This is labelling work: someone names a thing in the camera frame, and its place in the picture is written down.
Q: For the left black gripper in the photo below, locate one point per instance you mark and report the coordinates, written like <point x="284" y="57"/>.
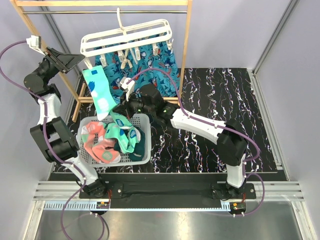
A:
<point x="68" y="61"/>

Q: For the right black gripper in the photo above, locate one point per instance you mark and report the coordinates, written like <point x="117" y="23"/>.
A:
<point x="125" y="110"/>

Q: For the pink sock front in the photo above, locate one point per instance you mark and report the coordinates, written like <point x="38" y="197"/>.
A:
<point x="89" y="132"/>

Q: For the pink sock end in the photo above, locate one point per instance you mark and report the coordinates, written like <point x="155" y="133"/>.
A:
<point x="104" y="152"/>

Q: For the green reindeer sock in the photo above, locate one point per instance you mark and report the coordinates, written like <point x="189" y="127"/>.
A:
<point x="139" y="150"/>

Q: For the white plastic clip hanger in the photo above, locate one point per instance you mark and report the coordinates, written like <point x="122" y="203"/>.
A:
<point x="125" y="38"/>

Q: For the mint sock with blue logo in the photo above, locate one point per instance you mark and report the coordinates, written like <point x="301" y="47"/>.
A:
<point x="126" y="138"/>

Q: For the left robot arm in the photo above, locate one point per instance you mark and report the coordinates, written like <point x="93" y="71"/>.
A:
<point x="51" y="134"/>

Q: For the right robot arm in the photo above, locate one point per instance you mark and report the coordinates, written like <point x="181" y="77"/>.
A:
<point x="231" y="144"/>

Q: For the white plastic basket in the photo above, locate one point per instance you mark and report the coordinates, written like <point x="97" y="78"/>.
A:
<point x="140" y="121"/>

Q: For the blue shark print shorts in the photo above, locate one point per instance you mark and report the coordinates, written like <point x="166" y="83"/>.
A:
<point x="165" y="59"/>

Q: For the metal rack rod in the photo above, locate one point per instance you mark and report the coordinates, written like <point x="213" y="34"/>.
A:
<point x="105" y="12"/>

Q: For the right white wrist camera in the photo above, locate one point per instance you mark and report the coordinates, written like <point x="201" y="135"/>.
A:
<point x="127" y="85"/>

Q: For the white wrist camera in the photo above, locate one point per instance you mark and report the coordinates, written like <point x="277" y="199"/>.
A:
<point x="127" y="85"/>
<point x="35" y="43"/>

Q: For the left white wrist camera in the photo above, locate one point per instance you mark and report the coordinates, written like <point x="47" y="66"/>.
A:
<point x="35" y="43"/>

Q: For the wooden clothes rack frame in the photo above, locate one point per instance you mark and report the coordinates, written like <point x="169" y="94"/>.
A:
<point x="79" y="98"/>

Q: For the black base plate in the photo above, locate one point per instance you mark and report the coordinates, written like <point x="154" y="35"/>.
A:
<point x="172" y="191"/>

